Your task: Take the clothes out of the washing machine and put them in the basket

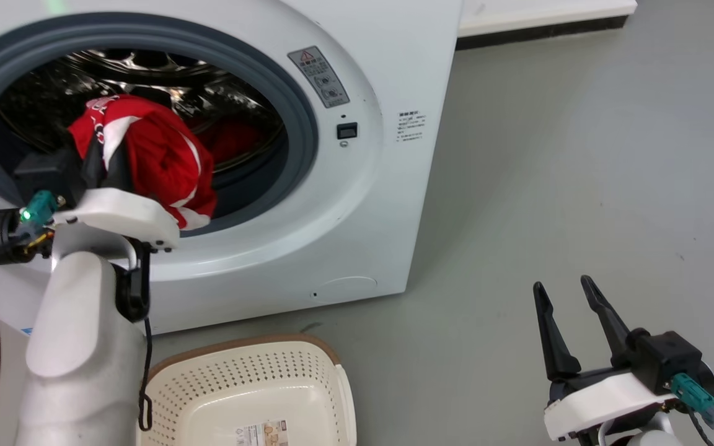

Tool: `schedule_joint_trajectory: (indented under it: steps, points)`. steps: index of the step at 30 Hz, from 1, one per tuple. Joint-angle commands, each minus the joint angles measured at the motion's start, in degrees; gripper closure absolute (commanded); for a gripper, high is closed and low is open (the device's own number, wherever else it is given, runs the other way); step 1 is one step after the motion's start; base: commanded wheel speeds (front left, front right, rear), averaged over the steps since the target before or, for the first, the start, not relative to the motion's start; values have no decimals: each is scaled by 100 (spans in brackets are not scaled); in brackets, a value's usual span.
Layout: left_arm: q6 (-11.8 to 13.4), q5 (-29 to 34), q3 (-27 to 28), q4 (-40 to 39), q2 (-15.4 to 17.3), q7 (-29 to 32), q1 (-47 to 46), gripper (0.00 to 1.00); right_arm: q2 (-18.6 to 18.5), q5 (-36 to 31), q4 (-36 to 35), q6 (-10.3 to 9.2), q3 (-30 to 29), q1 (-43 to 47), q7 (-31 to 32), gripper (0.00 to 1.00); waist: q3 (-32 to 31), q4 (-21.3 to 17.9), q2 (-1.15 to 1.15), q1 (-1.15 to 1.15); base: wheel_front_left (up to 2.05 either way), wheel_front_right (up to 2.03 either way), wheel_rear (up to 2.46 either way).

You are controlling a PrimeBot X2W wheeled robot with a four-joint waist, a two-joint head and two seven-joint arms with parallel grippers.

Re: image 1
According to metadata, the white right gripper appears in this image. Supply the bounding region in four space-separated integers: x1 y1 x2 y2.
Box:
532 275 669 444

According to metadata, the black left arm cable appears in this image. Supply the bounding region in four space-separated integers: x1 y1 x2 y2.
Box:
138 315 154 433

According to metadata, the grey warning sticker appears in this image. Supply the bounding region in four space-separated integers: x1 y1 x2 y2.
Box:
288 46 351 109

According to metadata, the teal right camera connector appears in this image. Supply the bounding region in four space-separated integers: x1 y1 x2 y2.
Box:
671 373 714 429

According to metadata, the small printed text label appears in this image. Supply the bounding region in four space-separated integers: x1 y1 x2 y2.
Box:
397 110 426 143

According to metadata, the white front-load washing machine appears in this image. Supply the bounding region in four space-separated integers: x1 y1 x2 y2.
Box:
0 0 464 336

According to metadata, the teal left camera connector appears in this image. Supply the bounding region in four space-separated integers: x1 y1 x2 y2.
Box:
20 190 66 227

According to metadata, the cream perforated laundry basket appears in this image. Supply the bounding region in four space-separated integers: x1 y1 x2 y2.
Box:
136 335 358 446

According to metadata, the grey rubber door gasket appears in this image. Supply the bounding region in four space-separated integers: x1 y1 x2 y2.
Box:
0 12 320 238

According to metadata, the red and white garment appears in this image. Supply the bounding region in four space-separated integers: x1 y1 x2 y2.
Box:
68 94 218 231

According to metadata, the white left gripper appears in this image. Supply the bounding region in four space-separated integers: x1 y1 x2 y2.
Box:
50 138 180 253

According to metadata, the shiny steel washer drum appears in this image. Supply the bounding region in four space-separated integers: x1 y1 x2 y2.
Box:
0 49 286 175

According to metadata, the white platform with dark base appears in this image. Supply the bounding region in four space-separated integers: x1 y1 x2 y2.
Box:
456 0 638 51

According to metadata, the teal camera connector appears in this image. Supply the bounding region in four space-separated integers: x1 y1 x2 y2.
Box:
20 190 66 227
671 373 714 429

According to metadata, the printed basket label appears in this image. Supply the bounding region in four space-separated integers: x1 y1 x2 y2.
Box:
234 419 289 446

